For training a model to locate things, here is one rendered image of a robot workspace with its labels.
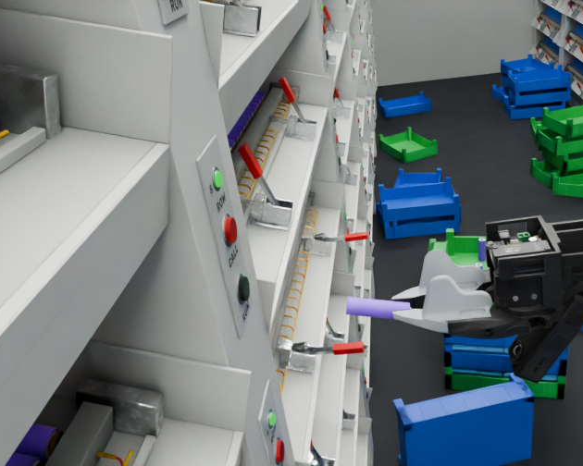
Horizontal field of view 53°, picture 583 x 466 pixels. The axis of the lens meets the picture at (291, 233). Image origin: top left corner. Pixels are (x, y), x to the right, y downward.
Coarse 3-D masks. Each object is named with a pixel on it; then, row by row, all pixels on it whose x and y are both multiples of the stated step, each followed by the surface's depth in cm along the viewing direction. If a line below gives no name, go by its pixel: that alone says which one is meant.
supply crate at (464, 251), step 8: (448, 232) 158; (448, 240) 159; (456, 240) 160; (464, 240) 160; (472, 240) 159; (448, 248) 160; (456, 248) 161; (464, 248) 161; (472, 248) 160; (456, 256) 160; (464, 256) 160; (472, 256) 159; (456, 264) 157; (464, 264) 156; (472, 264) 156
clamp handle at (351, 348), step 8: (336, 344) 68; (344, 344) 68; (352, 344) 67; (360, 344) 67; (304, 352) 68; (312, 352) 68; (320, 352) 68; (328, 352) 68; (336, 352) 67; (344, 352) 67; (352, 352) 67; (360, 352) 67
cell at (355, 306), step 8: (352, 304) 58; (360, 304) 58; (368, 304) 58; (376, 304) 58; (384, 304) 58; (392, 304) 58; (400, 304) 58; (408, 304) 58; (352, 312) 58; (360, 312) 58; (368, 312) 58; (376, 312) 58; (384, 312) 58
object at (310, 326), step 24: (312, 192) 104; (336, 192) 105; (312, 216) 102; (336, 216) 104; (312, 264) 89; (312, 288) 83; (312, 312) 79; (288, 336) 74; (312, 336) 74; (288, 384) 66; (312, 384) 67; (288, 408) 63; (312, 408) 64
